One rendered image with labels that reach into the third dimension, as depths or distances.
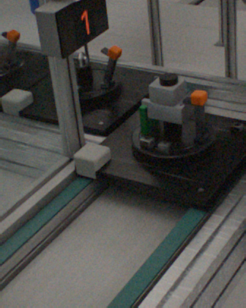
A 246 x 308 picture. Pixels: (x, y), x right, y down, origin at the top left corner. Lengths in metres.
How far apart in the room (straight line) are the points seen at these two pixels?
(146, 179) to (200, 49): 0.75
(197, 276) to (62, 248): 0.24
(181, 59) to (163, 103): 0.63
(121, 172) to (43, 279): 0.22
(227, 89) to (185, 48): 0.45
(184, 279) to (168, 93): 0.32
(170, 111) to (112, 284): 0.30
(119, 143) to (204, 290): 0.35
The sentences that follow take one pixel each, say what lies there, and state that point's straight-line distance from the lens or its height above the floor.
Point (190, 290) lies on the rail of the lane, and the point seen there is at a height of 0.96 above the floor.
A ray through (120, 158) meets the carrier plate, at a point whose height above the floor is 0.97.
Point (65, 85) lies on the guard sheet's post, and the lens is 1.11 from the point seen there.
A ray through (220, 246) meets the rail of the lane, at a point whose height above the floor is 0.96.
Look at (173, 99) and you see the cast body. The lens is 1.10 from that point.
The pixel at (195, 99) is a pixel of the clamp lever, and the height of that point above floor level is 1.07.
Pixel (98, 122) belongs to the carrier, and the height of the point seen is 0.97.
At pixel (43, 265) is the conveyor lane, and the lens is 1.04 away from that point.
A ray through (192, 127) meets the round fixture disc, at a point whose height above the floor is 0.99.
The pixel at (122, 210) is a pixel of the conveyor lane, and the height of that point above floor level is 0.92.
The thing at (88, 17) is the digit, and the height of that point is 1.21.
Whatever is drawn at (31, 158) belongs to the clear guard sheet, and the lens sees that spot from 1.10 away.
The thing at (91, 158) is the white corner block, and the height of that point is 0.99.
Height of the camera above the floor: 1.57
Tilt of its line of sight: 31 degrees down
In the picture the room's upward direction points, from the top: 7 degrees counter-clockwise
